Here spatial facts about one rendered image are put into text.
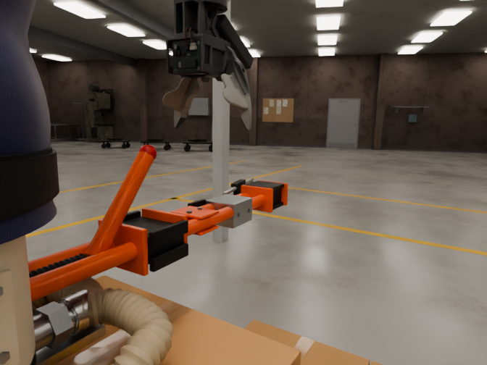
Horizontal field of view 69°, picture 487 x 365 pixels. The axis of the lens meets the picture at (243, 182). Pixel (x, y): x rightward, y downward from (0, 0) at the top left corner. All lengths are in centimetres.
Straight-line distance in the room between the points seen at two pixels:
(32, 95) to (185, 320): 38
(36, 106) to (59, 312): 23
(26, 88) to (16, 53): 2
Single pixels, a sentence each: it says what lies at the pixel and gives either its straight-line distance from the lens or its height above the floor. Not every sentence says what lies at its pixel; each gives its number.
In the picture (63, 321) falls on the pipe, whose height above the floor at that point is 103.
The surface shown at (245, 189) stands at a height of 109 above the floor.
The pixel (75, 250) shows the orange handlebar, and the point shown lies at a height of 108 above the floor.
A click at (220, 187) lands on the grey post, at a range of 348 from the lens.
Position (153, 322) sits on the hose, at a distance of 41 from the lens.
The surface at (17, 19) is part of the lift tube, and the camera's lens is 33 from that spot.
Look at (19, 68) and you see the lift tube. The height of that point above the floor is 127.
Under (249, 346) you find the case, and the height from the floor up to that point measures 94.
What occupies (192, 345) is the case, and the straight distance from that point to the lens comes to 51.
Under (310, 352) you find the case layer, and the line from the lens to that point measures 121.
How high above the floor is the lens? 124
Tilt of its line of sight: 10 degrees down
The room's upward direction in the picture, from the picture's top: 1 degrees clockwise
